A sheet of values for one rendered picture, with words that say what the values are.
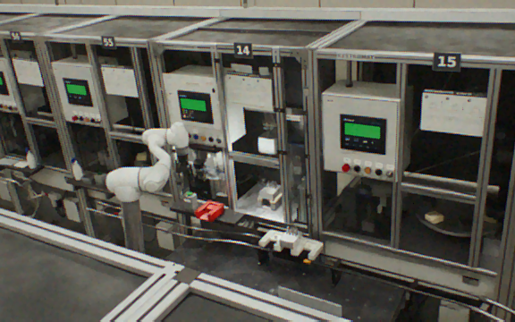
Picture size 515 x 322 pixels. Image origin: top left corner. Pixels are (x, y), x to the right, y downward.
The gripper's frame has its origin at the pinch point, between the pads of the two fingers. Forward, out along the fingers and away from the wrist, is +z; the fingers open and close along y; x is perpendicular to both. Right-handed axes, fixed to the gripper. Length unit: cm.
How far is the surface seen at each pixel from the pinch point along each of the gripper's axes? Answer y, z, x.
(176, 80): 5, -65, -10
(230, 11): 12, -93, -90
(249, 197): -28.9, 22.3, -30.1
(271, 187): -47, 10, -30
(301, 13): -46, -93, -89
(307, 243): -87, 25, 0
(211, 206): -14.9, 18.1, -3.5
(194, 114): -7.9, -45.1, -7.5
